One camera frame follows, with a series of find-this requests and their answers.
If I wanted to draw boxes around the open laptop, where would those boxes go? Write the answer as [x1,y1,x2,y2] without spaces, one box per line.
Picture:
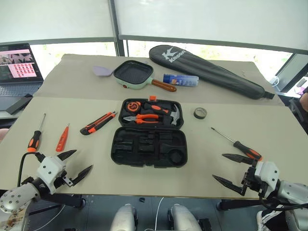
[0,43,44,112]

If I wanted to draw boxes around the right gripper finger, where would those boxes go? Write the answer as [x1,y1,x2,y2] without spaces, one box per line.
[212,174,244,195]
[221,153,254,166]

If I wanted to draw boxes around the black flat phone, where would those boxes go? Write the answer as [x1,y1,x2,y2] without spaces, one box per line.
[5,94,33,115]

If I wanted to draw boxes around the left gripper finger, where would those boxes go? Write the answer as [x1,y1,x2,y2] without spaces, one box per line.
[71,165,93,186]
[57,149,77,161]

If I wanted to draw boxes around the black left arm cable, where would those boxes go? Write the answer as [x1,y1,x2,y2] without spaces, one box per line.
[17,151,46,188]

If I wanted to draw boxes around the orange black tape measure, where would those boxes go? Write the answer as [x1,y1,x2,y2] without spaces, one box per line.
[127,101,143,113]

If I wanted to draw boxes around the black table frame bar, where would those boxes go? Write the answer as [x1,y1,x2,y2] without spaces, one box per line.
[216,198,267,210]
[28,192,87,216]

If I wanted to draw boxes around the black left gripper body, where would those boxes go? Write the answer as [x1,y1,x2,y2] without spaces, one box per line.
[53,169,74,189]

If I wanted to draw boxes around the cross screwdriver orange black handle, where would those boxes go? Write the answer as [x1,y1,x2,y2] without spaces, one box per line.
[210,127,263,162]

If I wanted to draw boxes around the person in dark clothing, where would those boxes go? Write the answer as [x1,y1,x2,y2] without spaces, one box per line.
[287,86,308,136]

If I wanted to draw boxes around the green square frying pan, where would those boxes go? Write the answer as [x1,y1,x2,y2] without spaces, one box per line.
[113,60,178,93]

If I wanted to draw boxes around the silver rounded robot leg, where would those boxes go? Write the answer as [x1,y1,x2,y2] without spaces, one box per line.
[110,204,138,231]
[167,204,203,231]

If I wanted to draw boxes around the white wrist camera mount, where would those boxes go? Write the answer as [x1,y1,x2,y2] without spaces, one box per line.
[254,160,281,193]
[36,155,67,194]

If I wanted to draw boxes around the black tool case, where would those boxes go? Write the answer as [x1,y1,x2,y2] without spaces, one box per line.
[110,95,189,169]

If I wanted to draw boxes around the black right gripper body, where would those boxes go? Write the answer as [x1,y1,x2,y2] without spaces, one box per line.
[240,165,264,196]

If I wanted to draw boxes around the thin white cable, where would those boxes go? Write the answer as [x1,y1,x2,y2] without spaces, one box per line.
[154,197,165,231]

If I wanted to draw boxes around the orange voltage tester pen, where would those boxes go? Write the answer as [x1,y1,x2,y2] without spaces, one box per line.
[55,123,71,153]

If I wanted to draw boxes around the black electrical tape roll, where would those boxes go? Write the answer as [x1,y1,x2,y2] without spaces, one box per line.
[193,107,208,120]

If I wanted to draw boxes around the flat screwdriver orange black handle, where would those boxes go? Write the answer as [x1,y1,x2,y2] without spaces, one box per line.
[27,113,47,153]

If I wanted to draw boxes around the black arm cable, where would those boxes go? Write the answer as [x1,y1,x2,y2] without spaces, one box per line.
[258,192,308,211]
[17,151,46,188]

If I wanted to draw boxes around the orange handled pliers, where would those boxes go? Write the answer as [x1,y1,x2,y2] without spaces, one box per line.
[123,113,160,125]

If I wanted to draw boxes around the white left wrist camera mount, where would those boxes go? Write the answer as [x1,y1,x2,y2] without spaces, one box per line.
[36,155,67,194]

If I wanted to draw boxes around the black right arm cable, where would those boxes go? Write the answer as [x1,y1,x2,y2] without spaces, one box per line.
[258,192,308,211]

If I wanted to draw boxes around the purple silicone spatula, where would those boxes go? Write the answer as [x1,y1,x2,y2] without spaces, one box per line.
[92,65,114,78]

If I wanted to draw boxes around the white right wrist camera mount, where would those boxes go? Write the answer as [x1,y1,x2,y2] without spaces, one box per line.
[254,160,281,193]

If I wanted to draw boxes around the claw hammer orange black handle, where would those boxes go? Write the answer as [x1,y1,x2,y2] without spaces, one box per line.
[143,102,185,126]

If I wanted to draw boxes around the black racket bag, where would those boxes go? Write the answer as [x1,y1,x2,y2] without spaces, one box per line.
[148,44,276,101]

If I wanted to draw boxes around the orange black utility knife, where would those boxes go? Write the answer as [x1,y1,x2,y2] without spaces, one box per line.
[79,111,118,136]

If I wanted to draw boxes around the black white sneaker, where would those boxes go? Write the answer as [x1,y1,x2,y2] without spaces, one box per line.
[256,208,290,231]

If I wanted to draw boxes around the grey window frame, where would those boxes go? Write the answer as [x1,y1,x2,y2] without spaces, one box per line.
[0,0,308,58]

